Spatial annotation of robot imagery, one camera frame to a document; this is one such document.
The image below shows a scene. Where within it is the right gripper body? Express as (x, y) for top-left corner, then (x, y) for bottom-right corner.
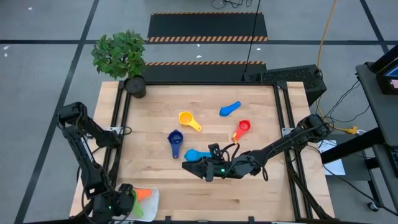
(214, 152), (265, 180)

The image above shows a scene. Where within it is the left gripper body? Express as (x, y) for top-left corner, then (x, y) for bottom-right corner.
(115, 182), (137, 216)

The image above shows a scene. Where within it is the teal measuring cup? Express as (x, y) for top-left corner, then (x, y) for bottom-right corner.
(183, 148), (212, 162)

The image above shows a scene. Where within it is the green measuring cup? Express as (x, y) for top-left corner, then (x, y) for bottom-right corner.
(130, 189), (146, 219)

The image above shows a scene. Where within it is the orange measuring cup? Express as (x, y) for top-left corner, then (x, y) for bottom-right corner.
(134, 187), (154, 202)

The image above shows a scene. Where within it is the white plastic basket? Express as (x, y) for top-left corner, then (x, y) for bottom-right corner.
(112, 185), (160, 223)

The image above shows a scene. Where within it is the dark purple measuring cup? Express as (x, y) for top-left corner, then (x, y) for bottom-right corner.
(167, 129), (184, 159)

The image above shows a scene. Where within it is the red measuring cup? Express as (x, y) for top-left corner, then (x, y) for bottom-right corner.
(231, 119), (252, 144)

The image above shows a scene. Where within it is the yellow measuring cup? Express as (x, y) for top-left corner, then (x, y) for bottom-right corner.
(178, 111), (203, 133)

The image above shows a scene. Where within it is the small blue measuring cup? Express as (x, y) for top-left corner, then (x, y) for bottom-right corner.
(218, 100), (242, 118)

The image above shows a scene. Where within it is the narrow black hazard-striped mat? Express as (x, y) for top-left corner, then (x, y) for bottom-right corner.
(141, 60), (267, 83)

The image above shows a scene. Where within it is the white paper sheet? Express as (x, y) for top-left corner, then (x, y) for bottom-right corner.
(317, 139), (346, 177)

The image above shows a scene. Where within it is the black plant pot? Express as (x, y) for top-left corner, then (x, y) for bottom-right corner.
(123, 75), (147, 100)

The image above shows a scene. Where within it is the green leafy plant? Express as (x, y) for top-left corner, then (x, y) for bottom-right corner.
(90, 29), (147, 80)

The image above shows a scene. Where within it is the wide black hazard-striped mat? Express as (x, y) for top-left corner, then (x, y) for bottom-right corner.
(147, 11), (269, 43)

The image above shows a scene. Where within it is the black side desk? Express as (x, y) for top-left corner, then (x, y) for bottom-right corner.
(320, 43), (398, 215)

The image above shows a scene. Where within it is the black laptop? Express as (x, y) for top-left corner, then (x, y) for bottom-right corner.
(369, 44), (398, 96)

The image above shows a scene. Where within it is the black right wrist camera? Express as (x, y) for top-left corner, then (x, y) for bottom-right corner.
(208, 142), (222, 159)

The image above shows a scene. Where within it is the black metal rig frame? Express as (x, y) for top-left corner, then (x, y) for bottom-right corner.
(70, 80), (336, 222)

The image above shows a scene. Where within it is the yellow power cable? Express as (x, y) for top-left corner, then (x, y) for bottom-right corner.
(315, 0), (359, 136)

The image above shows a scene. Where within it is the black hanging cable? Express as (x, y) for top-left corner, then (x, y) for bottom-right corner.
(242, 0), (262, 77)

